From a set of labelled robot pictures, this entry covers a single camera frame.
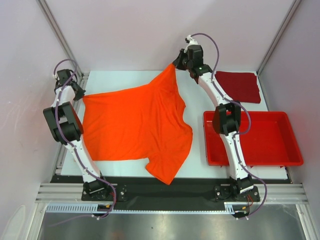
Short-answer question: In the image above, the left aluminium frame post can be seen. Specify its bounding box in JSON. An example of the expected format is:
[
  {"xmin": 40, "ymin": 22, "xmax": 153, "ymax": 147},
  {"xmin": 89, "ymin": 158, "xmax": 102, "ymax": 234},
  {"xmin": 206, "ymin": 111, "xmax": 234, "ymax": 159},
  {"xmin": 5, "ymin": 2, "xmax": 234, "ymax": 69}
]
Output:
[{"xmin": 36, "ymin": 0, "xmax": 87, "ymax": 80}]

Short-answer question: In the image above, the aluminium front rail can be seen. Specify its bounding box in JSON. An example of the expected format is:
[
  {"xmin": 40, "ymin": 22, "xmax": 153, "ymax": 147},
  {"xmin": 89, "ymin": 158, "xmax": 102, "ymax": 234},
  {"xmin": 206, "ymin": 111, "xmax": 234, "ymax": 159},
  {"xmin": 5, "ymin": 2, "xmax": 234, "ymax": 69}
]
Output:
[{"xmin": 35, "ymin": 183, "xmax": 308, "ymax": 205}]

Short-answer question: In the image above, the grey slotted cable duct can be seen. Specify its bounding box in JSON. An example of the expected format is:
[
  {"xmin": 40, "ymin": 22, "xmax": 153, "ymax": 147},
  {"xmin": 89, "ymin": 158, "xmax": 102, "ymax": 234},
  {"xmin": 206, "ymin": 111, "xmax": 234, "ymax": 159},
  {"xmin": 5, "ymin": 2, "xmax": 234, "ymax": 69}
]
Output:
[{"xmin": 46, "ymin": 203, "xmax": 249, "ymax": 215}]

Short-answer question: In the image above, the orange t shirt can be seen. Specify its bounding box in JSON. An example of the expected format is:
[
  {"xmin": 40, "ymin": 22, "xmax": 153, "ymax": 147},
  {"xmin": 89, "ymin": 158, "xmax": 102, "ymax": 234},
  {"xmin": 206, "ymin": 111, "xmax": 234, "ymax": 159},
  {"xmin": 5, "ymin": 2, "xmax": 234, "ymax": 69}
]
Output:
[{"xmin": 82, "ymin": 64, "xmax": 193, "ymax": 185}]

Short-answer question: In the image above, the right aluminium frame post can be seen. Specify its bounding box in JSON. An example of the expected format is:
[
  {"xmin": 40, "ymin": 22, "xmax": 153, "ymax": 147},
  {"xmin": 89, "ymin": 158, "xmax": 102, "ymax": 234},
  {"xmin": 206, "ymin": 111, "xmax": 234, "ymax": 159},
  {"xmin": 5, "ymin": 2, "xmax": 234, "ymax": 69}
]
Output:
[{"xmin": 256, "ymin": 0, "xmax": 303, "ymax": 76}]

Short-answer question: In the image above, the folded dark red t shirt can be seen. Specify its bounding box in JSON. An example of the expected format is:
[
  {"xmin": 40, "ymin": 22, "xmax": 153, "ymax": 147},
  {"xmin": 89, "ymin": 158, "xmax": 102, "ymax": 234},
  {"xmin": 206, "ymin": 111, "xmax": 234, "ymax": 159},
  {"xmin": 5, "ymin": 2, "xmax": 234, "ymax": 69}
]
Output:
[{"xmin": 215, "ymin": 71, "xmax": 261, "ymax": 104}]

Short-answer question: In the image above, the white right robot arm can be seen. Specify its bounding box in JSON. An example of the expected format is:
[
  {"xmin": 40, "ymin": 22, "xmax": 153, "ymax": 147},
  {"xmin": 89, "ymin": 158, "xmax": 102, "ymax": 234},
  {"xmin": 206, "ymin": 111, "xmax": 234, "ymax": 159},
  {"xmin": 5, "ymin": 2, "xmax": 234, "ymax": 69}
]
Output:
[{"xmin": 173, "ymin": 44, "xmax": 258, "ymax": 201}]

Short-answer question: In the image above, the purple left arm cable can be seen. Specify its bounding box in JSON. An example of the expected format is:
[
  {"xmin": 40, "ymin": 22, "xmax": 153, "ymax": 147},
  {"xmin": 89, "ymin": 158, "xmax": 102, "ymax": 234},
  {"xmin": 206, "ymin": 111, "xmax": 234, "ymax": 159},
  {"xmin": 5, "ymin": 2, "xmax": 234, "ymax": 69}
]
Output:
[{"xmin": 53, "ymin": 58, "xmax": 118, "ymax": 221}]

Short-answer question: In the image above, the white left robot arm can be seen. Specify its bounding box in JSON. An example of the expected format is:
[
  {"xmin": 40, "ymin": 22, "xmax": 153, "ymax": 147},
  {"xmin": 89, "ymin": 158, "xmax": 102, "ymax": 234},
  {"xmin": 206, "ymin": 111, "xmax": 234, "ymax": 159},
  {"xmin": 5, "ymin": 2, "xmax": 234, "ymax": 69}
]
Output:
[{"xmin": 43, "ymin": 69, "xmax": 117, "ymax": 201}]

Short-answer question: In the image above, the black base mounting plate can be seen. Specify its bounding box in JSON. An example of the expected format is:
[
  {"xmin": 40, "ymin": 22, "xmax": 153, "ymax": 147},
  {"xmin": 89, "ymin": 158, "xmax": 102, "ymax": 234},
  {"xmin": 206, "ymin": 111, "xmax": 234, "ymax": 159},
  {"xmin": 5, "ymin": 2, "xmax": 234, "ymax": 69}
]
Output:
[{"xmin": 49, "ymin": 175, "xmax": 293, "ymax": 211}]

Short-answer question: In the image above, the red plastic tray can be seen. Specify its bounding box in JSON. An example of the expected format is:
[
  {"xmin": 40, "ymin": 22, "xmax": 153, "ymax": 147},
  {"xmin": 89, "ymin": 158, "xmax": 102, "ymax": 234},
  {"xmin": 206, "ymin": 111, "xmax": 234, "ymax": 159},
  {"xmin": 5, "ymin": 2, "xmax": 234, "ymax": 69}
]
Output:
[{"xmin": 203, "ymin": 111, "xmax": 304, "ymax": 167}]

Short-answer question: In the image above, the aluminium frame post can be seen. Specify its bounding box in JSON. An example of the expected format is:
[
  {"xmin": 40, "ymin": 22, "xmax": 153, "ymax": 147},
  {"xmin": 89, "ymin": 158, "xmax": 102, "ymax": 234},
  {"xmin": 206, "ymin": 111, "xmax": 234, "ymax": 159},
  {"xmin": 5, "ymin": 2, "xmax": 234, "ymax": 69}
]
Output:
[
  {"xmin": 36, "ymin": 0, "xmax": 87, "ymax": 80},
  {"xmin": 256, "ymin": 0, "xmax": 303, "ymax": 76}
]

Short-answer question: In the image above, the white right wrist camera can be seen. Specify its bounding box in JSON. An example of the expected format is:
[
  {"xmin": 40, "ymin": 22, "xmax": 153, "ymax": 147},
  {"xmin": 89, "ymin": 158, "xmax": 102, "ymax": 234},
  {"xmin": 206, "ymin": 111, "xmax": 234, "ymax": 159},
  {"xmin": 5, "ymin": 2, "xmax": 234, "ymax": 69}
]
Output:
[{"xmin": 184, "ymin": 35, "xmax": 198, "ymax": 53}]

